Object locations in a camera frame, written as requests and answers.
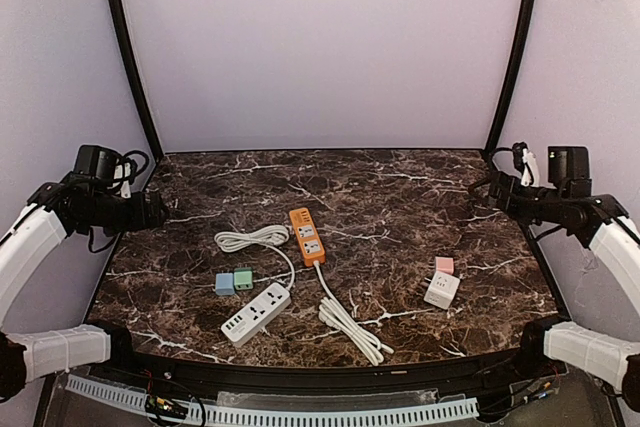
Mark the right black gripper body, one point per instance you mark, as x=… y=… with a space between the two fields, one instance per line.
x=498 y=189

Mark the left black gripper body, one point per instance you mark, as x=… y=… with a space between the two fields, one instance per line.
x=151 y=208

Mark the blue plug adapter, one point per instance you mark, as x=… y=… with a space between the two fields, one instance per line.
x=224 y=284

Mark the white cube socket adapter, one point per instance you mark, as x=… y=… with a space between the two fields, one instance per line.
x=441 y=290

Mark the green plug adapter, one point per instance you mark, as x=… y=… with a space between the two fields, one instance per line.
x=243 y=278

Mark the white power strip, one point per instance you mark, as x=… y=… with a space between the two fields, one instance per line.
x=258 y=313

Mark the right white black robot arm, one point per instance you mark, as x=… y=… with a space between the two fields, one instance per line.
x=601 y=225

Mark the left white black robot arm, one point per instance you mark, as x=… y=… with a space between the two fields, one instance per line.
x=95 y=195

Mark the pink plug adapter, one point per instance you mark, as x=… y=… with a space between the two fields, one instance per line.
x=445 y=265

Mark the orange power strip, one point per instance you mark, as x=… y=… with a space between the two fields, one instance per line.
x=307 y=236

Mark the small green circuit board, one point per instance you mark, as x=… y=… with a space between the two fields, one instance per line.
x=165 y=407

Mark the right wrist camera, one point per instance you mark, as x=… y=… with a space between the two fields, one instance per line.
x=524 y=161

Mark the black front table rail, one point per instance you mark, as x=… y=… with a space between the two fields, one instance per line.
x=483 y=375

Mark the white slotted cable duct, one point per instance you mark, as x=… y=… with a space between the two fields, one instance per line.
x=249 y=410

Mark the right black frame post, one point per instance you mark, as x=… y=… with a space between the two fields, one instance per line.
x=521 y=31

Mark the black frame post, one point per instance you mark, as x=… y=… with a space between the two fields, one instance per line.
x=521 y=31
x=128 y=58

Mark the left black frame post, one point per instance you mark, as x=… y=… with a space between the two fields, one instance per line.
x=128 y=58

